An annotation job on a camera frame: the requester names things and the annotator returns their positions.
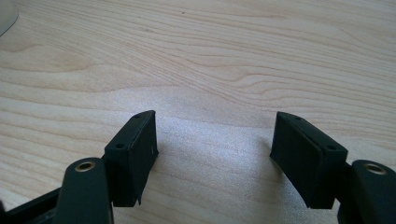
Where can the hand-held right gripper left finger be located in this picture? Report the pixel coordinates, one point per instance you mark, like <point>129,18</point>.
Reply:
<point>130,161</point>

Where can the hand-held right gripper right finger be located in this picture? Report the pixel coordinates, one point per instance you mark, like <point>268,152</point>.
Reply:
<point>306,161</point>

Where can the white plastic bin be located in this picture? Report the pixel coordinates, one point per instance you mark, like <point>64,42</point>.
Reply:
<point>6,14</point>

